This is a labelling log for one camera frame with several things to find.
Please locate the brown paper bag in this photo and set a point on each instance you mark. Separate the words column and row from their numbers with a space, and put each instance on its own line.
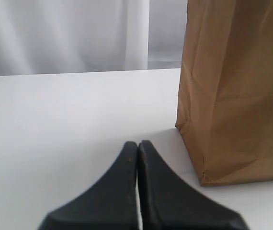
column 225, row 98

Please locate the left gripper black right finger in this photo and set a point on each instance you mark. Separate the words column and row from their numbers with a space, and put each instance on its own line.
column 169, row 203

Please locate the white backdrop curtain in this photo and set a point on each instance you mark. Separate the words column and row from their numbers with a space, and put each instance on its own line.
column 68, row 36

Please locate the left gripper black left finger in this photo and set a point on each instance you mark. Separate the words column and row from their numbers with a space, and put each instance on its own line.
column 110, row 204

